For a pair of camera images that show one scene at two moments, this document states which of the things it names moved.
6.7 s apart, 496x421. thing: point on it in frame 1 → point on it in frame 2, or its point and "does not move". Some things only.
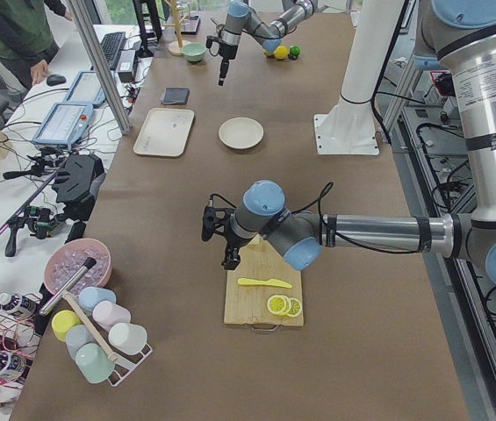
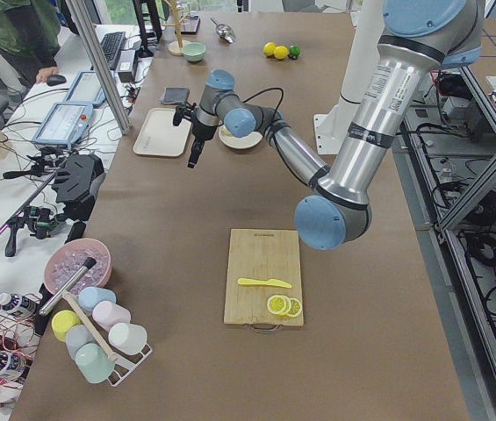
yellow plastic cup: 61,321 does not move
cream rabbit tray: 165,132 does not move
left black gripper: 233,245 → 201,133
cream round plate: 240,133 does not move
